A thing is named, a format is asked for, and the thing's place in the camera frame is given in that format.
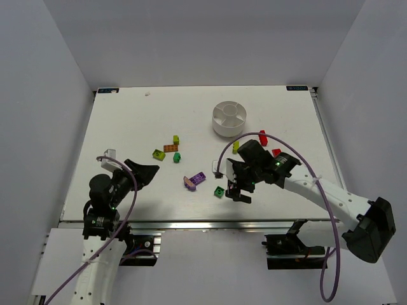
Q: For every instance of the lime green curved lego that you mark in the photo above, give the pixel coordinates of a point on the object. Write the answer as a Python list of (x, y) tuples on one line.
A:
[(235, 147)]

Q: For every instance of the white round divided container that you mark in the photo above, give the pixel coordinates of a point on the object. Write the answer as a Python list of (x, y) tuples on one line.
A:
[(228, 118)]

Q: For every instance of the dark green square lego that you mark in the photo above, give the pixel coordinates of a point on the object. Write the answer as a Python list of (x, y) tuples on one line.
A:
[(219, 192)]

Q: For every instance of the red long lego brick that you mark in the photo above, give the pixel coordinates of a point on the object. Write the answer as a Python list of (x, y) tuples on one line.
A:
[(262, 138)]

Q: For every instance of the dark green sloped lego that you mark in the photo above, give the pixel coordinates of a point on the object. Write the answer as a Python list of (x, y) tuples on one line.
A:
[(176, 157)]

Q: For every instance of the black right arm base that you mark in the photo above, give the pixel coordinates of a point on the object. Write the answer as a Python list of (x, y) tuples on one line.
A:
[(287, 252)]

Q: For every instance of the red curved lego brick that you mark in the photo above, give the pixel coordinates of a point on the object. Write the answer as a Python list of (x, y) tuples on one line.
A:
[(276, 152)]

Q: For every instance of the lime green sloped lego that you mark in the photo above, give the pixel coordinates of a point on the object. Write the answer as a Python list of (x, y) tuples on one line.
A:
[(158, 154)]

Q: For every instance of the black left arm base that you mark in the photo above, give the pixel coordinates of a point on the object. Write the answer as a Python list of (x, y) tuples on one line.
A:
[(143, 248)]

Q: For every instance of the blue label sticker left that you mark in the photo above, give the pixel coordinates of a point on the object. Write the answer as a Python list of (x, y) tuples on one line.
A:
[(107, 90)]

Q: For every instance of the aluminium table rail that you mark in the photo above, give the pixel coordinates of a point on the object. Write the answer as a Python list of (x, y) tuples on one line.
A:
[(201, 225), (323, 125)]

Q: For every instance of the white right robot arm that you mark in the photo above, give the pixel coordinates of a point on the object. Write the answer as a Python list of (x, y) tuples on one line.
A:
[(364, 227)]

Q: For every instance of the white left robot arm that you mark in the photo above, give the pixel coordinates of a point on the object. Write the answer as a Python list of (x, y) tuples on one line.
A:
[(107, 240)]

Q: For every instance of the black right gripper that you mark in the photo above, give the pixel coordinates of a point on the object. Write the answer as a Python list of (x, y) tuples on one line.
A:
[(238, 179)]

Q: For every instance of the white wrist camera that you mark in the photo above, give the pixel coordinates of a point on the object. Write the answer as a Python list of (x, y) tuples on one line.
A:
[(223, 169), (107, 162)]

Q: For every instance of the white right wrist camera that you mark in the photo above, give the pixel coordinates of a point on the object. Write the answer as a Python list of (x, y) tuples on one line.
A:
[(223, 169)]

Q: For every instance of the lime green tall lego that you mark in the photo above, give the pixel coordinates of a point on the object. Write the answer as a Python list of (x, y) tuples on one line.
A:
[(176, 140)]

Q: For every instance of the blue label sticker right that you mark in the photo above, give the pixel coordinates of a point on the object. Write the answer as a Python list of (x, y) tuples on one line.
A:
[(297, 88)]

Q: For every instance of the purple lego assembly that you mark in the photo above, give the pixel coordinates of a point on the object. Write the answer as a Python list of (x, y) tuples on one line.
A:
[(192, 182)]

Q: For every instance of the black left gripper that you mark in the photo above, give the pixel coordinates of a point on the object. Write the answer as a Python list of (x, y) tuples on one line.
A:
[(132, 173)]

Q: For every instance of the aluminium table right rail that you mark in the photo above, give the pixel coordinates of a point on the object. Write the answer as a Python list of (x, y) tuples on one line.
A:
[(323, 125)]

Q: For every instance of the blue label sticker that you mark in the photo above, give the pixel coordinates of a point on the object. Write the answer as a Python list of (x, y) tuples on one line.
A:
[(297, 88), (107, 90)]

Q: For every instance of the aluminium table front rail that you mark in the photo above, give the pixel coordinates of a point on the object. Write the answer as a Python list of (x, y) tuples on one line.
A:
[(201, 225)]

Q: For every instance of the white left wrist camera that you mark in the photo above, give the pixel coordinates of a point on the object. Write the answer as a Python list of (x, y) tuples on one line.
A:
[(107, 162)]

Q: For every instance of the orange flat lego plate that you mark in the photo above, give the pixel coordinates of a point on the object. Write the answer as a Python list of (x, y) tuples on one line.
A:
[(170, 148)]

